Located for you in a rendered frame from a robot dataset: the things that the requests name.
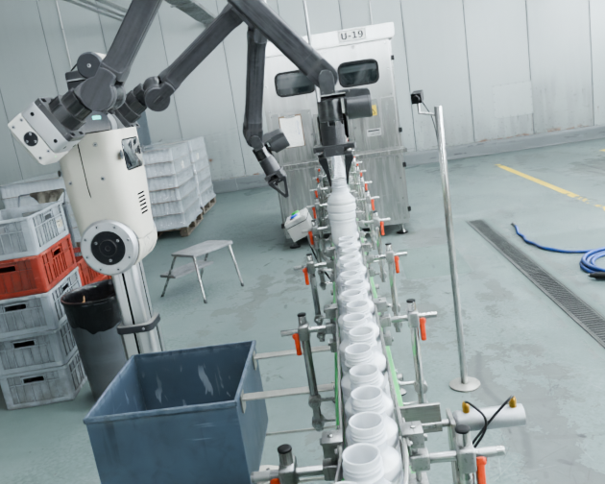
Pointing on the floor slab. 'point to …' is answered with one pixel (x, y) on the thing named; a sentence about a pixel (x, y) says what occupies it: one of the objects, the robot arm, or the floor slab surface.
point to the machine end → (390, 196)
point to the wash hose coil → (588, 257)
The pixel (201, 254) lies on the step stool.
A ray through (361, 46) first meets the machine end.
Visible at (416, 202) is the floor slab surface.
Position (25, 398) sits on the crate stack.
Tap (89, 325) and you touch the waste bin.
